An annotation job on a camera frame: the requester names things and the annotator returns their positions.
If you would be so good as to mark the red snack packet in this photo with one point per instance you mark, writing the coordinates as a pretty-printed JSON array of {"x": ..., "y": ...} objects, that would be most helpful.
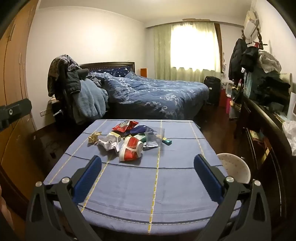
[{"x": 122, "y": 126}]

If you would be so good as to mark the pale green sheer curtain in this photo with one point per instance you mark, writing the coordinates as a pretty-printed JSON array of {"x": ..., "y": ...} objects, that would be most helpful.
[{"x": 161, "y": 51}]

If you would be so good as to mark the grey patterned garment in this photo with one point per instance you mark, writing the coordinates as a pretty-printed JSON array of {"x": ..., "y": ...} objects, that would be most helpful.
[{"x": 59, "y": 67}]

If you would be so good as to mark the white fan heater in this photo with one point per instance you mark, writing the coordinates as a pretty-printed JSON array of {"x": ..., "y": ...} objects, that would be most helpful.
[{"x": 229, "y": 89}]

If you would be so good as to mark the light blue fleece blanket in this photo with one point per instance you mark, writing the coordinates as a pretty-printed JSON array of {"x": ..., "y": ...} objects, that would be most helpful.
[{"x": 90, "y": 102}]

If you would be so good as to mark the blue floral duvet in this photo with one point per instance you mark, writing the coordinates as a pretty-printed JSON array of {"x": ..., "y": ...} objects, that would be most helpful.
[{"x": 157, "y": 95}]

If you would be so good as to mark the red and white packet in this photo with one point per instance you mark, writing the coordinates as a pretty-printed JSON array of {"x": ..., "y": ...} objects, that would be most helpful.
[{"x": 129, "y": 150}]

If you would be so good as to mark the person's left forearm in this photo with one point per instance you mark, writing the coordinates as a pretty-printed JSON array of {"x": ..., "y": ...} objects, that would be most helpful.
[{"x": 4, "y": 208}]

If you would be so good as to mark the white round stool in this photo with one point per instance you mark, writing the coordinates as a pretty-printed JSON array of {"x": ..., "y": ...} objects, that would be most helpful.
[{"x": 233, "y": 166}]

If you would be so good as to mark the dark padded jacket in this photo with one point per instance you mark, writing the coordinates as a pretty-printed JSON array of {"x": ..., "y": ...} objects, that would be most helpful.
[{"x": 72, "y": 81}]

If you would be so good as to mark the brown drape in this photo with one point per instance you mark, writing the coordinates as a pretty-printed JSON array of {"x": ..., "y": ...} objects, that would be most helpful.
[{"x": 218, "y": 46}]

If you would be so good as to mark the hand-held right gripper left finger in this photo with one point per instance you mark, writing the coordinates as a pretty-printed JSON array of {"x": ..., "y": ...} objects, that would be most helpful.
[{"x": 86, "y": 183}]

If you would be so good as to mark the pink bin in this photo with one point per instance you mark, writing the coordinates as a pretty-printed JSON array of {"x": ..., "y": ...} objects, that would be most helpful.
[{"x": 229, "y": 105}]

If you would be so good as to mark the cream cardboard box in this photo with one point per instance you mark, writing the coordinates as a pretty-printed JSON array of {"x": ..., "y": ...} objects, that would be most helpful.
[{"x": 114, "y": 134}]

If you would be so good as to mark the yellow teal snack bar wrapper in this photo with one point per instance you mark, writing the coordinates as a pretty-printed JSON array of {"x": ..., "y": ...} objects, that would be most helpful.
[{"x": 167, "y": 141}]

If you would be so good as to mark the crumpled gold wrapper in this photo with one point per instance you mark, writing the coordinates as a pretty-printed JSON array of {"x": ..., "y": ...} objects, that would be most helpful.
[{"x": 94, "y": 137}]

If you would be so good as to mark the black handbag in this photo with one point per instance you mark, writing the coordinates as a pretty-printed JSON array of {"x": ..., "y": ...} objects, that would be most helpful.
[{"x": 236, "y": 97}]

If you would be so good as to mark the wall outlet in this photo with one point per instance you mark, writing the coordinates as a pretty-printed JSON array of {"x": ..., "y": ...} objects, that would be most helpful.
[{"x": 42, "y": 113}]

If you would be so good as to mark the dark wooden bed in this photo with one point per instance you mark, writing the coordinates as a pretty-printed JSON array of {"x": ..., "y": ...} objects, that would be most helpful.
[{"x": 104, "y": 64}]

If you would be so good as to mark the blue starry pillow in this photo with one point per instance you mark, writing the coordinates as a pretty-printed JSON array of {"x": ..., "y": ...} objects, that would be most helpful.
[{"x": 115, "y": 70}]

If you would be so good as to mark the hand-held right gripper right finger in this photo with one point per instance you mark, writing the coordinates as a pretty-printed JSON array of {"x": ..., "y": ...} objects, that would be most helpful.
[{"x": 208, "y": 180}]

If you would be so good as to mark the crumpled silver foil wrapper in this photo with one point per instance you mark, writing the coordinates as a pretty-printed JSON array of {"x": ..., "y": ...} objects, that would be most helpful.
[{"x": 107, "y": 142}]

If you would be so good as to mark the white plastic bag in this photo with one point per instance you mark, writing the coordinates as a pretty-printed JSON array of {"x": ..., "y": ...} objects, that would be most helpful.
[{"x": 290, "y": 136}]

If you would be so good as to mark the black hanging coat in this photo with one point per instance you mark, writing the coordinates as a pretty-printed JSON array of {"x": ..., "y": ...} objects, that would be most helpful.
[{"x": 235, "y": 60}]

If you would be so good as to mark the black suitcase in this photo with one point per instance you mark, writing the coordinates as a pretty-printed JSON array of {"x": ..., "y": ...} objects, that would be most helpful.
[{"x": 212, "y": 90}]

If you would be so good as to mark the dark blue snack packet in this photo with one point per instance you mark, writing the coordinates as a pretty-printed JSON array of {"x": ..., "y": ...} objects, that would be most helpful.
[{"x": 138, "y": 129}]

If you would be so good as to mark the white air conditioner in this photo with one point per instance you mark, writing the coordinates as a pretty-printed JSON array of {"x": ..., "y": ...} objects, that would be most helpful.
[{"x": 251, "y": 23}]

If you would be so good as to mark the black hanging jacket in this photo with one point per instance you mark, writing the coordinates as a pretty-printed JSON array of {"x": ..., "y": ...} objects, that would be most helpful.
[{"x": 249, "y": 58}]

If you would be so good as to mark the dark wooden dresser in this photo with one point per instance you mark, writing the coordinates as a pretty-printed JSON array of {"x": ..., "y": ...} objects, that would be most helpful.
[{"x": 272, "y": 148}]

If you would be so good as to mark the red box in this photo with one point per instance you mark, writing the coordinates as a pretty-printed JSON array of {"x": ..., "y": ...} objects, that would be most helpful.
[{"x": 223, "y": 97}]

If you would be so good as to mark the clear plastic cup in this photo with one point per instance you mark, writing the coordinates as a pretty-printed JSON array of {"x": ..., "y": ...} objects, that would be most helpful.
[{"x": 153, "y": 136}]

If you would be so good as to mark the blue checked tablecloth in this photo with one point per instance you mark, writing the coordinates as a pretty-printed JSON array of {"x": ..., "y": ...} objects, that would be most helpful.
[{"x": 138, "y": 185}]

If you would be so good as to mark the pile of dark clothes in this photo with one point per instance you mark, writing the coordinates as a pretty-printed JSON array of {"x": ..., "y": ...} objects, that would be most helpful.
[{"x": 272, "y": 90}]

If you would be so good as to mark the wooden wardrobe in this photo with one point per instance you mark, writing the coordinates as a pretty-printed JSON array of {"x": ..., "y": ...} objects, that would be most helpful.
[{"x": 16, "y": 69}]

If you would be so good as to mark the white hanging garment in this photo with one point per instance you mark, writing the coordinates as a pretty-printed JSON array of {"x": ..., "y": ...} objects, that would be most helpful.
[{"x": 269, "y": 61}]

